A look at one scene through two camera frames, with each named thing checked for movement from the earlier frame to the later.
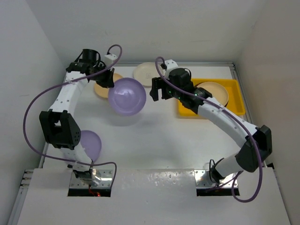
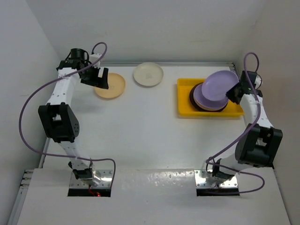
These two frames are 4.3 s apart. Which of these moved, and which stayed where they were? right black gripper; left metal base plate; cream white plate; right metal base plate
Moved: right black gripper
Stayed: left metal base plate; cream white plate; right metal base plate
